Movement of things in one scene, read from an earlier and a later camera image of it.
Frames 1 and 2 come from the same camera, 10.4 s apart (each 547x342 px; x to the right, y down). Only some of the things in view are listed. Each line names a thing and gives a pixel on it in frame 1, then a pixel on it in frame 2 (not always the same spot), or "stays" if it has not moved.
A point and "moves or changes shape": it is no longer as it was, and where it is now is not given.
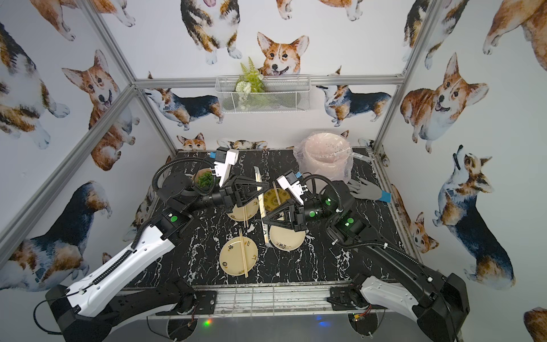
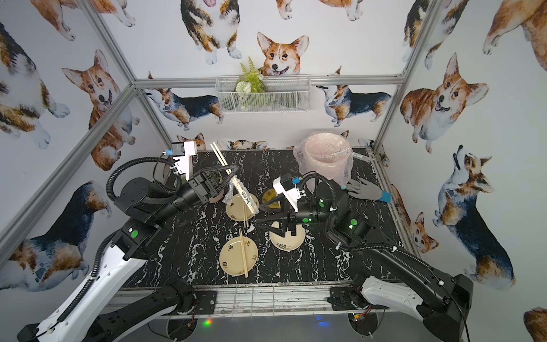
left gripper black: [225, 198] -> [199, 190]
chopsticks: [243, 253] stays
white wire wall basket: [282, 93] stays
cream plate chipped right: [285, 239] stays
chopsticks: [261, 204] moves or changes shape
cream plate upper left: [238, 213] stays
